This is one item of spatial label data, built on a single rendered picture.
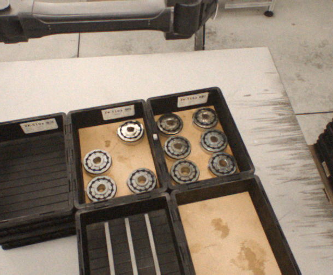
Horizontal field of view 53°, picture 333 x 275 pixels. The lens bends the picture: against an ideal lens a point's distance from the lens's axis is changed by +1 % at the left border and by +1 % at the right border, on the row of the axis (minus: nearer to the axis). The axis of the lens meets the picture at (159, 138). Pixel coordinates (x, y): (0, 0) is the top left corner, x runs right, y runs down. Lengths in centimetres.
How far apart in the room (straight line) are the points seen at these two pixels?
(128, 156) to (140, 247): 34
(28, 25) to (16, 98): 98
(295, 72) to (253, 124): 142
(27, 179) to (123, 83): 67
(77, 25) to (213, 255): 77
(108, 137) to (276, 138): 73
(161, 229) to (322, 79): 212
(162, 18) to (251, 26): 253
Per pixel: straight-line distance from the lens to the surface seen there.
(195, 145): 128
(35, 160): 132
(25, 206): 124
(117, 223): 114
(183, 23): 76
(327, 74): 299
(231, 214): 117
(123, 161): 124
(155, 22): 75
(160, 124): 129
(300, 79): 286
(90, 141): 131
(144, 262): 110
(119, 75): 170
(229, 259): 112
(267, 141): 151
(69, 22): 75
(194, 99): 134
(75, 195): 109
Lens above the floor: 190
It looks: 56 degrees down
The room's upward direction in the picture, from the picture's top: straight up
